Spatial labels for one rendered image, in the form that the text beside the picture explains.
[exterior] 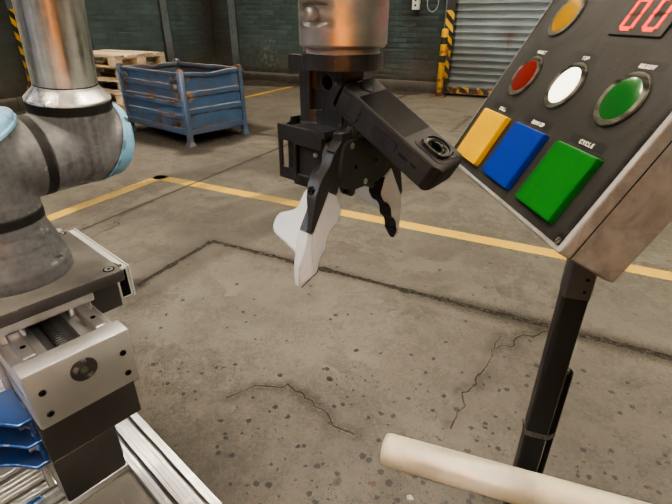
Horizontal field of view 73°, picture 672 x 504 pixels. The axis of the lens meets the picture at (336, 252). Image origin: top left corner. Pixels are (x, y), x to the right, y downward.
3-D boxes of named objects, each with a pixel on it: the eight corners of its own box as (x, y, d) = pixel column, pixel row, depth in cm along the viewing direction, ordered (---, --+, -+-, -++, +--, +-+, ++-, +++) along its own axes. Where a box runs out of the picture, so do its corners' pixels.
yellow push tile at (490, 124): (472, 165, 63) (506, 116, 61) (455, 150, 70) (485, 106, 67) (482, 170, 64) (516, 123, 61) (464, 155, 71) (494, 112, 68)
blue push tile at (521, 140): (503, 188, 55) (544, 133, 52) (479, 169, 61) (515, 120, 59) (514, 195, 55) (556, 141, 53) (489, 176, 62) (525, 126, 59)
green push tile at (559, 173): (546, 221, 46) (598, 157, 43) (512, 196, 52) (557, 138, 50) (558, 229, 46) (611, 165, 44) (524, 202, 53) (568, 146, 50)
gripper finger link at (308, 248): (267, 270, 45) (304, 185, 46) (309, 291, 42) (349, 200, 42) (245, 263, 43) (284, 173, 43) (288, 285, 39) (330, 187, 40)
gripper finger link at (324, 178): (317, 238, 43) (353, 155, 43) (331, 244, 42) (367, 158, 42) (286, 224, 39) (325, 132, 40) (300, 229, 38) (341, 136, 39)
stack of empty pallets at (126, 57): (64, 109, 636) (49, 52, 602) (116, 100, 706) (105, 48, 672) (128, 118, 586) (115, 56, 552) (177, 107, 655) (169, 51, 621)
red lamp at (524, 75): (510, 94, 62) (515, 59, 60) (510, 89, 66) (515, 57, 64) (534, 95, 61) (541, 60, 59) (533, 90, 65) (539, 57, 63)
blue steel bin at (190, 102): (126, 130, 521) (112, 62, 488) (186, 119, 576) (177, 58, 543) (189, 147, 453) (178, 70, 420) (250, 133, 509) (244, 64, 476)
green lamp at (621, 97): (600, 125, 44) (613, 77, 42) (593, 116, 48) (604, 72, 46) (637, 127, 43) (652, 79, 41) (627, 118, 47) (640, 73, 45)
